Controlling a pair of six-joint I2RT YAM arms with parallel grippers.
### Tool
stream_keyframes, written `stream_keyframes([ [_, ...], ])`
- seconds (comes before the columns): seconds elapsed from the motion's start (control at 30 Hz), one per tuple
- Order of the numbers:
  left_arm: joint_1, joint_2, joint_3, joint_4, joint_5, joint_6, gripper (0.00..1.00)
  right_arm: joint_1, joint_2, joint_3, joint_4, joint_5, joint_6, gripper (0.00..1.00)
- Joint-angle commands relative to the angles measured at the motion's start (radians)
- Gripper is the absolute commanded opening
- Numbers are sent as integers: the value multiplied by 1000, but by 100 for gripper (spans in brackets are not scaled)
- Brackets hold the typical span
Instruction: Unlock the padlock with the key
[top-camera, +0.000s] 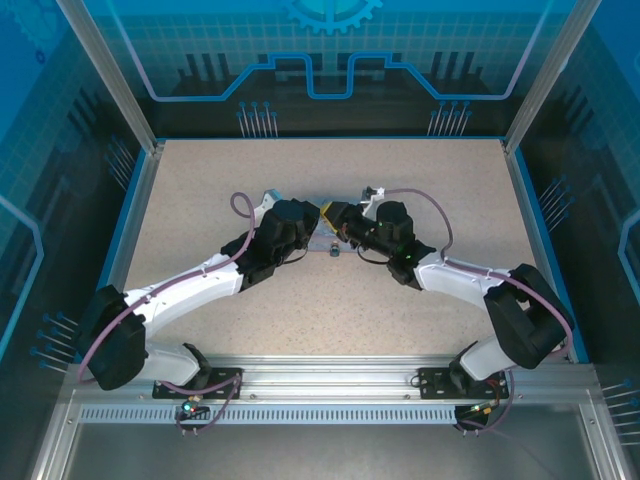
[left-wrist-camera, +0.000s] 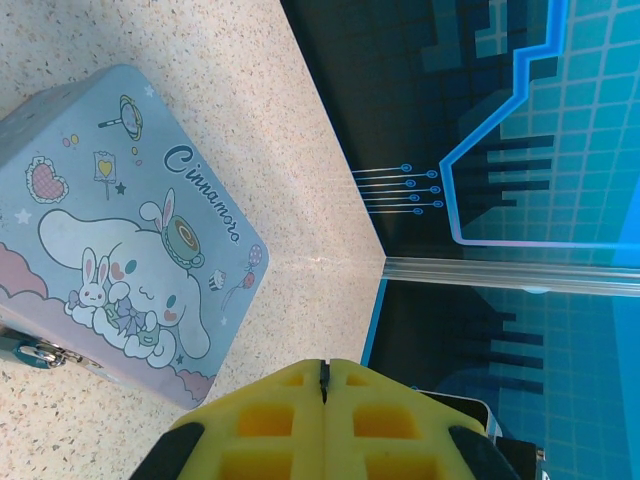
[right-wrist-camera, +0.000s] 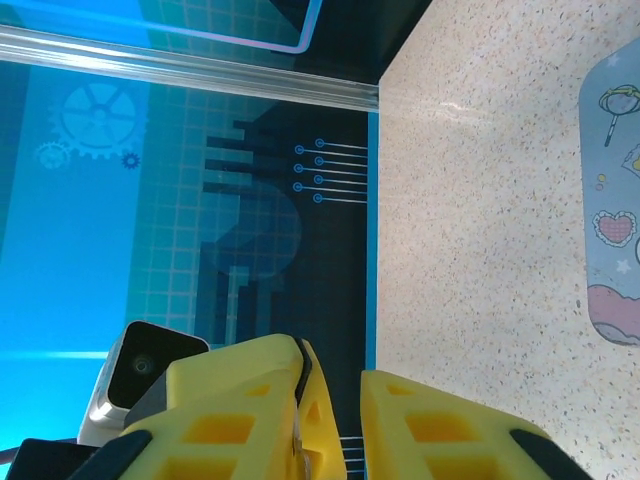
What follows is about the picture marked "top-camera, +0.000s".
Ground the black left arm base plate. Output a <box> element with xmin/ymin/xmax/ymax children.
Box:
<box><xmin>152</xmin><ymin>367</ymin><xmax>245</xmax><ymax>401</ymax></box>

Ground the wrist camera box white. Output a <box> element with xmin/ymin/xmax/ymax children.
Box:
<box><xmin>360</xmin><ymin>185</ymin><xmax>389</xmax><ymax>219</ymax></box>
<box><xmin>252</xmin><ymin>187</ymin><xmax>284</xmax><ymax>221</ymax></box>

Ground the pale blue cartoon tin box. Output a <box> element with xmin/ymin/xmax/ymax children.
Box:
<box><xmin>307</xmin><ymin>197</ymin><xmax>356</xmax><ymax>254</ymax></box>

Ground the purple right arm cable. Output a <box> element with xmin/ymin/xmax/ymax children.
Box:
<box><xmin>382</xmin><ymin>187</ymin><xmax>576</xmax><ymax>436</ymax></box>

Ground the aluminium side rail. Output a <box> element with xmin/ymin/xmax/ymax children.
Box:
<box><xmin>82</xmin><ymin>142</ymin><xmax>166</xmax><ymax>364</ymax></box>
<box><xmin>502</xmin><ymin>139</ymin><xmax>591</xmax><ymax>364</ymax></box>

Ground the slotted grey cable duct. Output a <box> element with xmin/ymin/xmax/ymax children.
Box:
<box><xmin>78</xmin><ymin>405</ymin><xmax>474</xmax><ymax>426</ymax></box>

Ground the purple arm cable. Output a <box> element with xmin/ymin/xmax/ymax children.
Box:
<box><xmin>382</xmin><ymin>187</ymin><xmax>576</xmax><ymax>436</ymax></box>
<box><xmin>77</xmin><ymin>192</ymin><xmax>261</xmax><ymax>436</ymax></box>

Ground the grey metal front tray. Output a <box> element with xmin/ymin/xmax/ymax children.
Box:
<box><xmin>29</xmin><ymin>389</ymin><xmax>631</xmax><ymax>480</ymax></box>

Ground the aluminium front rail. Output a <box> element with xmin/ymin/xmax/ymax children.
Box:
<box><xmin>64</xmin><ymin>355</ymin><xmax>599</xmax><ymax>401</ymax></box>

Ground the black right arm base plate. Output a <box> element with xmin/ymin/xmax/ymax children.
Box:
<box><xmin>417</xmin><ymin>367</ymin><xmax>511</xmax><ymax>400</ymax></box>

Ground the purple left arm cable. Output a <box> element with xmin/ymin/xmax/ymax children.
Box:
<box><xmin>77</xmin><ymin>192</ymin><xmax>261</xmax><ymax>436</ymax></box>

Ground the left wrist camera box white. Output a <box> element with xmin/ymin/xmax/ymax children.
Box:
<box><xmin>252</xmin><ymin>187</ymin><xmax>284</xmax><ymax>221</ymax></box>

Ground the aluminium frame post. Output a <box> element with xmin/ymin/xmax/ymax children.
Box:
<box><xmin>54</xmin><ymin>0</ymin><xmax>166</xmax><ymax>154</ymax></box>
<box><xmin>503</xmin><ymin>0</ymin><xmax>591</xmax><ymax>155</ymax></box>

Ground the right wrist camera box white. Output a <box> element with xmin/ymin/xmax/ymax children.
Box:
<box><xmin>360</xmin><ymin>185</ymin><xmax>389</xmax><ymax>219</ymax></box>

